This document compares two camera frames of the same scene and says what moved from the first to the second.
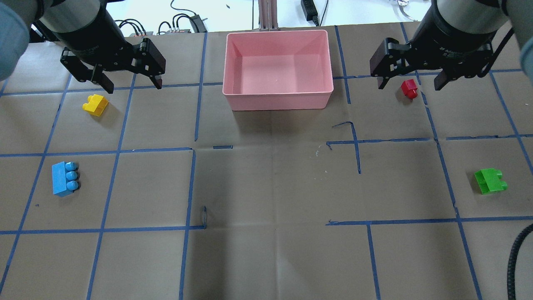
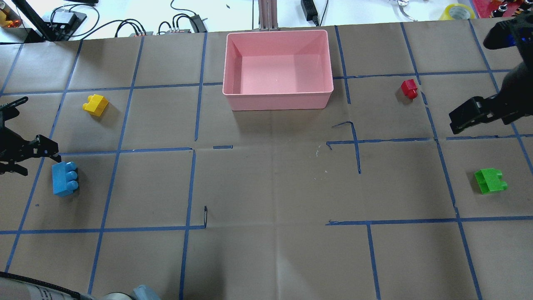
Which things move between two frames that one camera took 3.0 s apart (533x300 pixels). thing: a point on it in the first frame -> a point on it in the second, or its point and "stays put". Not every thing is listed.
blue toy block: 64,176 stays put
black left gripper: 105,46 -> 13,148
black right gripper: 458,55 -> 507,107
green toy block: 489,180 stays put
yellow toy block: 95,105 stays put
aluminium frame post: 268,19 stays put
